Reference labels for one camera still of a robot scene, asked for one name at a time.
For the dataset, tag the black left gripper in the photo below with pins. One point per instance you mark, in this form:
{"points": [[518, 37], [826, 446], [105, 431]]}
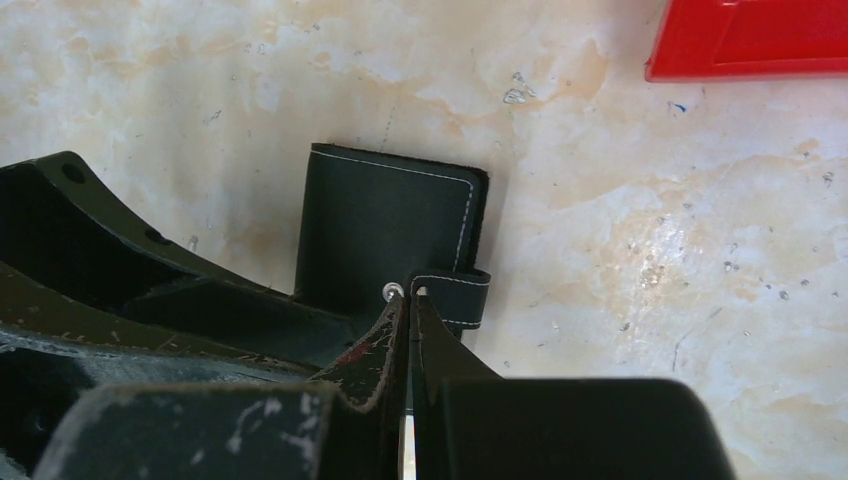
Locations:
{"points": [[93, 295]]}

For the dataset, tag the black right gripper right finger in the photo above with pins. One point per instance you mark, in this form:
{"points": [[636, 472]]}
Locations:
{"points": [[471, 423]]}

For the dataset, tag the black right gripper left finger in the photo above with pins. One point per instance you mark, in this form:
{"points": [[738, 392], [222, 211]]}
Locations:
{"points": [[346, 422]]}

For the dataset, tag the red plastic bin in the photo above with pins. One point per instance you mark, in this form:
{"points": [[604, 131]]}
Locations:
{"points": [[708, 40]]}

